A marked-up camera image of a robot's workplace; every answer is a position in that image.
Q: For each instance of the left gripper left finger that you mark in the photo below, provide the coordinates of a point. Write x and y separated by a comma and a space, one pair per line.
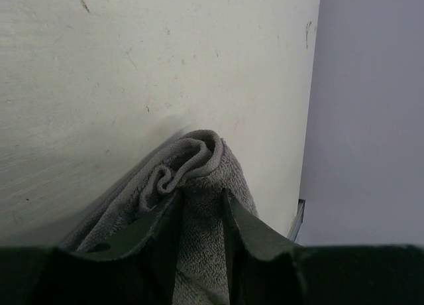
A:
134, 266

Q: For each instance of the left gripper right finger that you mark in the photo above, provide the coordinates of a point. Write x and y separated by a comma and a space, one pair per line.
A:
264, 267

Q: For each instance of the grey towel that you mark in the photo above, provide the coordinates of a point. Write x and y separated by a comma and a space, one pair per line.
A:
201, 166

